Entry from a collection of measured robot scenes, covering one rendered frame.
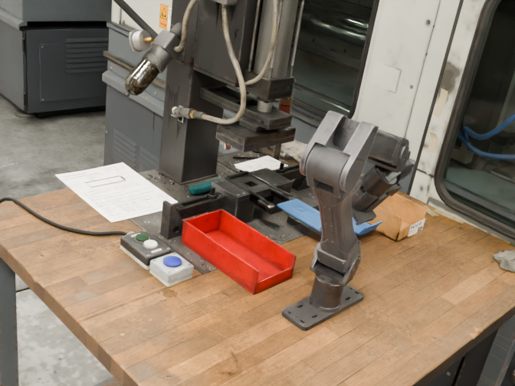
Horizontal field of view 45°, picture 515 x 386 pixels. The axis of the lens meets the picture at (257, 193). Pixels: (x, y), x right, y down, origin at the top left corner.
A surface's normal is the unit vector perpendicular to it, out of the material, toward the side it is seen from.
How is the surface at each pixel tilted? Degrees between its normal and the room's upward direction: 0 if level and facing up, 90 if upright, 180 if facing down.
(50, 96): 90
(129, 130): 90
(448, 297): 0
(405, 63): 90
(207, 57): 90
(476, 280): 0
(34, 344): 0
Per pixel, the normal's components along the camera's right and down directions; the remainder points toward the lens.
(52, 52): 0.64, 0.41
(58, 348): 0.15, -0.89
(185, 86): -0.71, 0.21
